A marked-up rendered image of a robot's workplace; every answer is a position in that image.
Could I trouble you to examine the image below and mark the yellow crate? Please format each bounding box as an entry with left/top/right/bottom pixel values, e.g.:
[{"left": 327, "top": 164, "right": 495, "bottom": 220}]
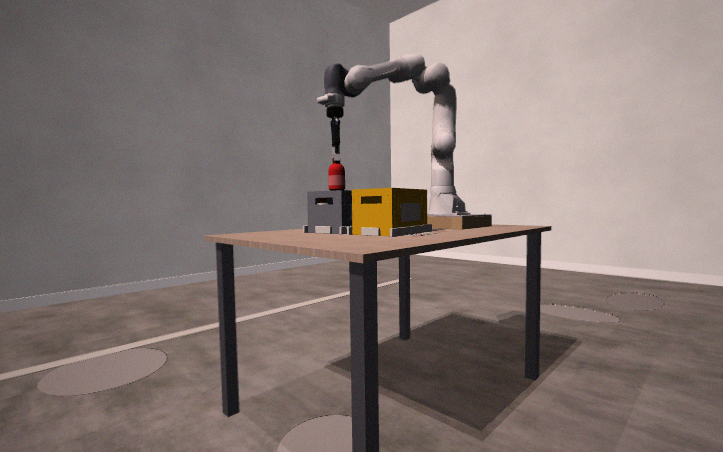
[{"left": 352, "top": 188, "right": 427, "bottom": 236}]

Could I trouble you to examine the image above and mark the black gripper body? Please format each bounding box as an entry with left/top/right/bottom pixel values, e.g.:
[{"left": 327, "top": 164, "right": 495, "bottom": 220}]
[{"left": 326, "top": 106, "right": 344, "bottom": 128}]

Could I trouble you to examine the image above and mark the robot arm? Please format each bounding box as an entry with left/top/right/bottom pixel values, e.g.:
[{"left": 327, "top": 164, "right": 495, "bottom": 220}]
[{"left": 317, "top": 54, "right": 470, "bottom": 215}]

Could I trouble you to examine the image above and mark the red bottle with pink label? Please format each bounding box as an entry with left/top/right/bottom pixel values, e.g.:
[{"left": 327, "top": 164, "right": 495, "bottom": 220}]
[{"left": 328, "top": 156, "right": 345, "bottom": 191}]

